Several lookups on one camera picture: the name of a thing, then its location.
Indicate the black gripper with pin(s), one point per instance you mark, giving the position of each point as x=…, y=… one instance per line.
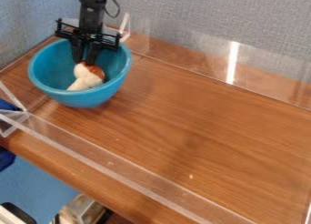
x=84, y=30

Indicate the grey metal object below table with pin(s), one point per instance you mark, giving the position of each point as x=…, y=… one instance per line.
x=82, y=210

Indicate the clear acrylic barrier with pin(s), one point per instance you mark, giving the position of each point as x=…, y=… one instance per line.
x=202, y=143

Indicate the blue cloth object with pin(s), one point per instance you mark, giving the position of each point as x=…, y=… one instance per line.
x=7, y=156

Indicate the black white object below table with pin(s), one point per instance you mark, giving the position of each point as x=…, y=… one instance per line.
x=12, y=215

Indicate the blue plastic bowl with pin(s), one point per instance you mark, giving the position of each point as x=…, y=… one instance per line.
x=51, y=71

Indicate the white brown toy mushroom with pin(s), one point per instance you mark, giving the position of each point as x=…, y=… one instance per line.
x=88, y=77

